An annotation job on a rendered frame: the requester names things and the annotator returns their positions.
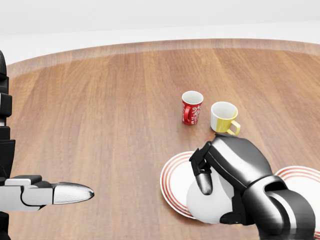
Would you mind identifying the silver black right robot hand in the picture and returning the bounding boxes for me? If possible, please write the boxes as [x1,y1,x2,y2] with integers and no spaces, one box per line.
[188,133,274,225]

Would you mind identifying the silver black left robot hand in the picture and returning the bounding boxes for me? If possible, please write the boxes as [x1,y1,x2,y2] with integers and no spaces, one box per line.
[0,49,95,240]

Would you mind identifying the white and yellow mug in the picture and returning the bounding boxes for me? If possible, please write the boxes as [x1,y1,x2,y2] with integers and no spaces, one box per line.
[210,101,242,137]

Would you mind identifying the white plate with red rings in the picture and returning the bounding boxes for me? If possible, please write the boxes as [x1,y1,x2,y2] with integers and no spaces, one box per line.
[273,165,320,240]
[159,150,200,220]

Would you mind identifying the red mug with white pattern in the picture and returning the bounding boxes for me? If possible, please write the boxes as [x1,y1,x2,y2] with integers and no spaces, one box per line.
[181,90,204,126]

